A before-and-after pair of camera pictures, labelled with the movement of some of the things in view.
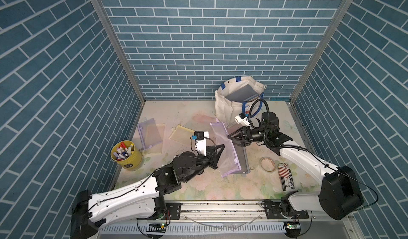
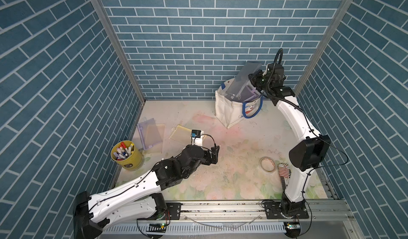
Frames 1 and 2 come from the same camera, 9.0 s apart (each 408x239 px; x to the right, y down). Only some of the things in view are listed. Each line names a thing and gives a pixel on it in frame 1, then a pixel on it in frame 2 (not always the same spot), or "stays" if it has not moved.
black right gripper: x=246 y=139 → x=254 y=78
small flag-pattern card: x=286 y=176 stays
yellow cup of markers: x=125 y=153 stays
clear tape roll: x=268 y=164 stays
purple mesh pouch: x=227 y=159 → x=256 y=94
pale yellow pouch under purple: x=157 y=148 stays
